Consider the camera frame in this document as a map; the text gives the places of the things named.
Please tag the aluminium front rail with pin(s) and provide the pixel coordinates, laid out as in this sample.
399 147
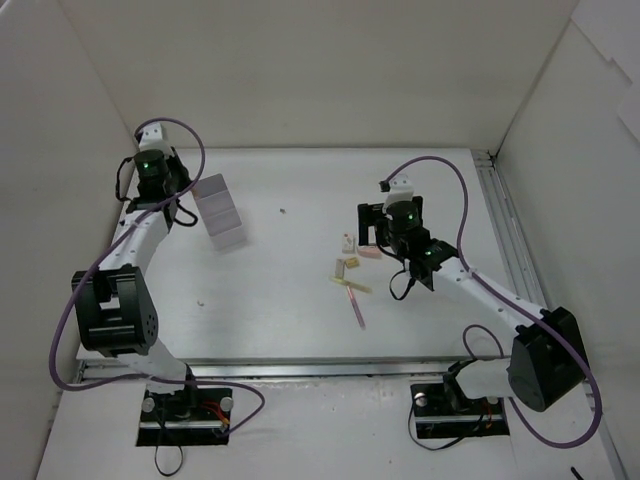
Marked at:
322 367

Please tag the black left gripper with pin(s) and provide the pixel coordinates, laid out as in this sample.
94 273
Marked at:
179 176

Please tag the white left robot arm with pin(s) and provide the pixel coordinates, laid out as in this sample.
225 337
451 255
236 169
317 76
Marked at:
115 312

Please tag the yellow highlighter pen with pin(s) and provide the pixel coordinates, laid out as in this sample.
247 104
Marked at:
353 285

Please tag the aluminium right side rail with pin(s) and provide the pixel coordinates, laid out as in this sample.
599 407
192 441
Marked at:
521 272

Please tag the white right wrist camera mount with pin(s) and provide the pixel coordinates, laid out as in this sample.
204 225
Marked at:
398 188

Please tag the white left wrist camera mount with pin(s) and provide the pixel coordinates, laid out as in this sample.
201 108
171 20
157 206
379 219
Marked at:
152 136

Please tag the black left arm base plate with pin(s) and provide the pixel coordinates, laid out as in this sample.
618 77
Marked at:
194 416

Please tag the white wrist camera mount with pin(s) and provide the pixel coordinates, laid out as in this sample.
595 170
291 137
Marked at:
398 188
152 136

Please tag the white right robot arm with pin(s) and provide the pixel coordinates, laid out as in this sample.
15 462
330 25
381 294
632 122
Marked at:
547 357

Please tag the white eraser with red print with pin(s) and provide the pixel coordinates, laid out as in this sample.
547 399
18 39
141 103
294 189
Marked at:
348 244

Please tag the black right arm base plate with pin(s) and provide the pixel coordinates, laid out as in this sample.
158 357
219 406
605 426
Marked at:
438 414

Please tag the small white eraser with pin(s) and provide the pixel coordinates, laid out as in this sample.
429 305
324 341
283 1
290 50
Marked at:
339 268

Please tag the pink correction tape dispenser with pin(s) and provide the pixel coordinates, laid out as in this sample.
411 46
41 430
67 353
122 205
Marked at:
369 251

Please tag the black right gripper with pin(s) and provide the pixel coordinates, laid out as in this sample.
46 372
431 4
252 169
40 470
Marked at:
371 208

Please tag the pink highlighter pen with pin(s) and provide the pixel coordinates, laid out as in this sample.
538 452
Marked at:
355 307

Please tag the aluminium rail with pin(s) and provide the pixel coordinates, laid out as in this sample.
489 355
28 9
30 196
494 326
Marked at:
322 367
521 272

